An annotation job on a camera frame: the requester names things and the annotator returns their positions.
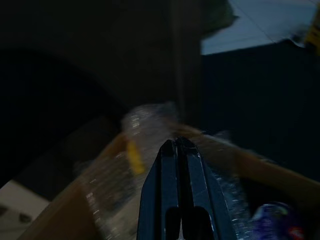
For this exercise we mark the yellow packet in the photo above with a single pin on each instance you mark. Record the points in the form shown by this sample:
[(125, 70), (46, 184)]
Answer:
[(312, 35)]

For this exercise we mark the dark blue cabinet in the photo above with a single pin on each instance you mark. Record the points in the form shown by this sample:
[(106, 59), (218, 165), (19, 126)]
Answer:
[(260, 105)]

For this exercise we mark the purple snack wrapper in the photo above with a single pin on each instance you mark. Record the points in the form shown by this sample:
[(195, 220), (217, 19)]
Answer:
[(272, 220)]

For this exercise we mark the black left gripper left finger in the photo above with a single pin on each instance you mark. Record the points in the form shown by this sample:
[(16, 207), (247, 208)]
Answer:
[(157, 190)]

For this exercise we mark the brown cardboard box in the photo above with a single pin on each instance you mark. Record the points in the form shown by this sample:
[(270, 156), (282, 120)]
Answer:
[(62, 220)]

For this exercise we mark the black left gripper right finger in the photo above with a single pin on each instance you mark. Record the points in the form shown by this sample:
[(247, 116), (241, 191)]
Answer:
[(200, 185)]

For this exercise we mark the clear bottle with yellow label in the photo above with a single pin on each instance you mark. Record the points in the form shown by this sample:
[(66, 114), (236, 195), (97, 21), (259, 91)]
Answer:
[(147, 122)]

